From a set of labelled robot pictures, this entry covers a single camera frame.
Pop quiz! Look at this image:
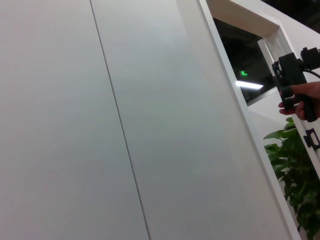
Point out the operator bare hand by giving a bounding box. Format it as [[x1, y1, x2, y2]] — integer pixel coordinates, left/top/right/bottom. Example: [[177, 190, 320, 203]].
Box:
[[278, 80, 320, 121]]

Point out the black handheld teleoperation controller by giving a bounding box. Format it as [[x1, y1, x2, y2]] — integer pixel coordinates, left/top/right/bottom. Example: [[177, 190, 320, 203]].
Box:
[[271, 46, 320, 123]]

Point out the white fluorescent ceiling light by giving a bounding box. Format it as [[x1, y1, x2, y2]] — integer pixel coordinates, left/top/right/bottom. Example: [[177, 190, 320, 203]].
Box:
[[235, 80, 265, 89]]

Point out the green leafy potted plant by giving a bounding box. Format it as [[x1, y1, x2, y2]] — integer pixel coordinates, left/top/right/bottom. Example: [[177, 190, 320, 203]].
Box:
[[263, 116, 320, 240]]

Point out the white window frame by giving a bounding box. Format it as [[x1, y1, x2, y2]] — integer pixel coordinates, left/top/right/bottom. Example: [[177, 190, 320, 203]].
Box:
[[198, 0, 302, 240]]

